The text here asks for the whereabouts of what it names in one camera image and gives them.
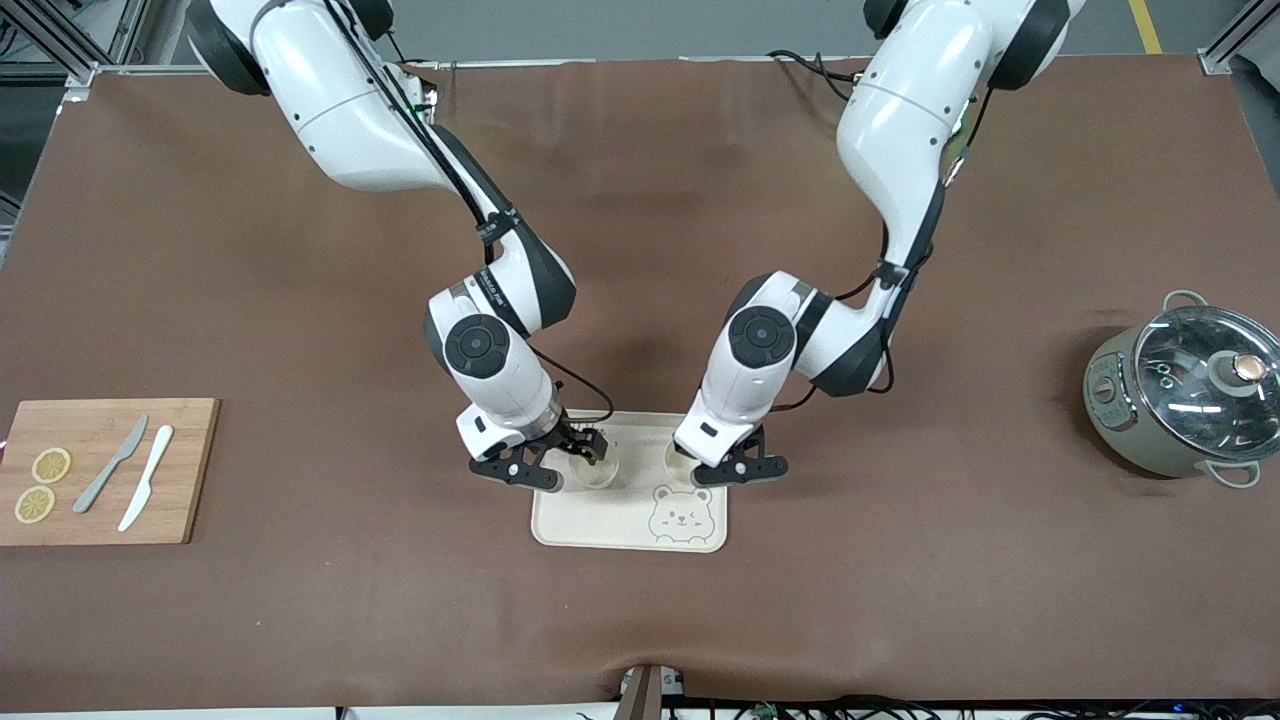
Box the white plastic cup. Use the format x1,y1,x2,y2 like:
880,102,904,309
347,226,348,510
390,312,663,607
568,440,623,490
663,440,723,491

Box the brown table cover mat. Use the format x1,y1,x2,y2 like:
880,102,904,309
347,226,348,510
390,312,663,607
0,55,1280,713

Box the cream tray with bear print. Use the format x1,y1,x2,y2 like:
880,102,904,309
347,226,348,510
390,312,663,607
530,410,729,554

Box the aluminium frame profile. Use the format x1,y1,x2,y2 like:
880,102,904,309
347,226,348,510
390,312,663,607
1198,0,1280,77
0,0,151,101

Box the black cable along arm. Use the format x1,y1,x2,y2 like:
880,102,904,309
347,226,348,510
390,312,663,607
780,85,996,413
320,0,616,426

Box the grey-green cooking pot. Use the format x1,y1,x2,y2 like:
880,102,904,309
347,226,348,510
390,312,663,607
1083,290,1266,489

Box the camera mount post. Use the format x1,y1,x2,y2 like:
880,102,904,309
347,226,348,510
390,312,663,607
615,663,689,720

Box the bamboo cutting board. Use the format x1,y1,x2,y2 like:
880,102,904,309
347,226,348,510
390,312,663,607
0,398,221,547

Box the white plastic knife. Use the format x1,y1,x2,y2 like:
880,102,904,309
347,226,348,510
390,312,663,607
117,425,175,533

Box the black cable along right arm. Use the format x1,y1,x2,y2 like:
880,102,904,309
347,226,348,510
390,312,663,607
320,0,616,426

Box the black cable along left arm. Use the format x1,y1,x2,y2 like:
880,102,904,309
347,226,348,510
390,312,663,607
780,85,996,413

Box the black cable at arm base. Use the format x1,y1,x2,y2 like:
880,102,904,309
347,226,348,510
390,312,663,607
768,48,863,101

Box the glass pot lid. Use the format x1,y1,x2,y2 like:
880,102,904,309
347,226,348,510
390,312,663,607
1133,305,1280,462

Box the grey plastic knife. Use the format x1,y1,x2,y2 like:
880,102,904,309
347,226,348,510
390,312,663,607
72,414,150,515

